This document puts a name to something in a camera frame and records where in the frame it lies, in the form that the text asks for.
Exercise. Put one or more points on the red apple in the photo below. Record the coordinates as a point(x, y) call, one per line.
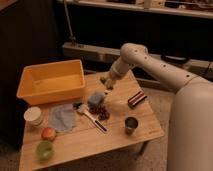
point(48, 133)

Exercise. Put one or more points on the grey blue cloth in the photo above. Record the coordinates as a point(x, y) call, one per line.
point(62, 118)

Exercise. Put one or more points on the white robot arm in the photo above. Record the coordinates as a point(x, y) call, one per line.
point(190, 134)

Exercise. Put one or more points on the green pepper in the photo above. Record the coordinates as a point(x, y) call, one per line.
point(103, 80)

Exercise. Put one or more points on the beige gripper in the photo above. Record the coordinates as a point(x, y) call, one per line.
point(109, 83)

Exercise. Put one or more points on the green plastic cup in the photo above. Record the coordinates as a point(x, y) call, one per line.
point(44, 150)

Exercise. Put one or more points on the yellow plastic bin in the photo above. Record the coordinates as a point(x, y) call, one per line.
point(52, 82)

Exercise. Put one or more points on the wooden table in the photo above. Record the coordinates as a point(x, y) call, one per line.
point(87, 140)

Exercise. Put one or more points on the dark grapes bunch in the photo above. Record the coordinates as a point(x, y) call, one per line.
point(100, 111)

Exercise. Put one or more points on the long metal rail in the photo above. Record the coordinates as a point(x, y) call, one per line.
point(109, 55)

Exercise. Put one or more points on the metal cup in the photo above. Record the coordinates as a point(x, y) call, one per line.
point(131, 123)

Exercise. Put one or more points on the striped dark block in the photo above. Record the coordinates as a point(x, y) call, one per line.
point(136, 99)

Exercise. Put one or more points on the small white bottle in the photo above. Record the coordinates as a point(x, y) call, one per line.
point(106, 93)

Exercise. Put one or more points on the white plastic cup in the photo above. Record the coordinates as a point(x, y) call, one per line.
point(33, 116)

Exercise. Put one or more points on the white handled brush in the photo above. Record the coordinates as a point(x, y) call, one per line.
point(83, 110)

